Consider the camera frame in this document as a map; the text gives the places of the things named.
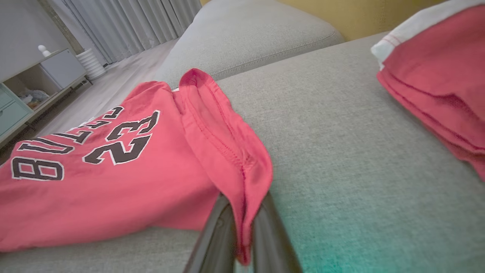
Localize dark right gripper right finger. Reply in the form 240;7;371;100
252;191;304;273

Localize pale bundle in cabinet shelf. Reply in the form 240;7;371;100
17;88;50;111

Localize low television cabinet teal drawers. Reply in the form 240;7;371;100
0;47;88;149

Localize red jersey with white sleeves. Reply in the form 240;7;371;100
0;68;274;266

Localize white ribbed plant pot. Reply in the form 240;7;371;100
75;48;107;81

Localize grey pleated curtain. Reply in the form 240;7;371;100
48;0;203;66

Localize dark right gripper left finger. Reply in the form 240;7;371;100
184;193;238;273

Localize red shorts with white trim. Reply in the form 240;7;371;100
370;0;485;182

